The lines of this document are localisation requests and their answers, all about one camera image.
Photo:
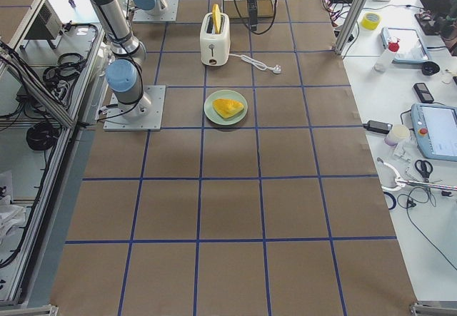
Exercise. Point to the white two-slot toaster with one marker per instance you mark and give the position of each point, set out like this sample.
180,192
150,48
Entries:
215,48

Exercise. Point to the toast slice in toaster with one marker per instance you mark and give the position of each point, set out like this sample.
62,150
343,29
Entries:
216,18

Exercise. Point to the golden triangular pastry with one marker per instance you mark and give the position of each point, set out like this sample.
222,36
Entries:
227,108

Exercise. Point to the light green plate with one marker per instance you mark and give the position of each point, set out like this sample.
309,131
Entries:
214,117

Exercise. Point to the yellow tape roll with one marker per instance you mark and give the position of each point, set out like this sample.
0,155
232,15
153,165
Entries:
370,21

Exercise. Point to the red capped plastic bottle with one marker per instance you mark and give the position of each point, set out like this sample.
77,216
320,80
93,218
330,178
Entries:
387,57

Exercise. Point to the blue teach pendant far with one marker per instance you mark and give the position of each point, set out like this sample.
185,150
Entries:
412,49

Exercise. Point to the blue teach pendant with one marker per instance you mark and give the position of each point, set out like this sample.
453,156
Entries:
412,49
435,130

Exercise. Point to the black power adapter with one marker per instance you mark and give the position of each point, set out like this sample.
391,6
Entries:
377,127

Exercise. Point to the white cup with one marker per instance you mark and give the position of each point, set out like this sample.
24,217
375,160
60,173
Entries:
396,134

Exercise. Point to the blue teach pendant near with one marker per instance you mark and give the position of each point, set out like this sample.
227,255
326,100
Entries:
435,130

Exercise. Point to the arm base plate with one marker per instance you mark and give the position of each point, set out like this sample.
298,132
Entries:
168,16
146,115

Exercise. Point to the aluminium frame post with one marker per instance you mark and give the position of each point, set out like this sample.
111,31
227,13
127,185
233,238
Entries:
348,25

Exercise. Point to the black handled scissors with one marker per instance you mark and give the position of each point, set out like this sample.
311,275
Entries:
424,168

